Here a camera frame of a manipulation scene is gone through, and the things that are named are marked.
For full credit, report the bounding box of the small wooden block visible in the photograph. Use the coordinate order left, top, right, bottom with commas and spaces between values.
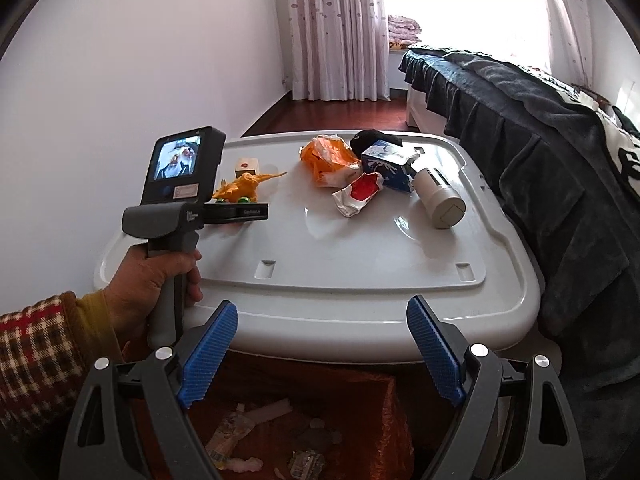
234, 157, 260, 178

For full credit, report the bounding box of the orange plastic bag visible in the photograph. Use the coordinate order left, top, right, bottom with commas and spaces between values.
299, 134, 362, 188

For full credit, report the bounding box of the blue white tissue box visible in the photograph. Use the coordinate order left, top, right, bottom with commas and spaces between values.
361, 140, 421, 193

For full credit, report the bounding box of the plaid sleeve left forearm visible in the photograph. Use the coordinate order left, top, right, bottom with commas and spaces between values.
1, 290, 122, 442

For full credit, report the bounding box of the person's left hand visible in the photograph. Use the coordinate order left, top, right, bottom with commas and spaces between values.
103, 245, 203, 348

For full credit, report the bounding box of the orange toy dinosaur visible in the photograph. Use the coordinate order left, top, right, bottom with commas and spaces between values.
212, 172, 285, 203

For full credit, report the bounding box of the red white crumpled wrapper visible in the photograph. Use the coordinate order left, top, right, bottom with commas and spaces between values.
332, 172, 384, 218

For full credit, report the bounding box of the black sock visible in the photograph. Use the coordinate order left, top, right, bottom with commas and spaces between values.
349, 129, 402, 158

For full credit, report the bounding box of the white plastic storage box lid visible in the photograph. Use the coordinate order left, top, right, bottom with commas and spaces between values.
93, 129, 542, 364

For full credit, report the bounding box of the pink white left curtain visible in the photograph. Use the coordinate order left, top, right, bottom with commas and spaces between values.
288, 0, 390, 102

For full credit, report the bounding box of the white cylindrical container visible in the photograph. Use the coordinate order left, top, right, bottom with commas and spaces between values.
413, 167, 466, 230

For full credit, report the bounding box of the folded pink quilt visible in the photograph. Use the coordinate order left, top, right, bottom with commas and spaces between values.
387, 15, 422, 50

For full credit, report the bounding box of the pink right curtain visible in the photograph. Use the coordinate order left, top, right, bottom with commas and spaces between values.
547, 0, 593, 88

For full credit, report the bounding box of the white bed frame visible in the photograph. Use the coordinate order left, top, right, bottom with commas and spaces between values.
406, 88, 457, 139

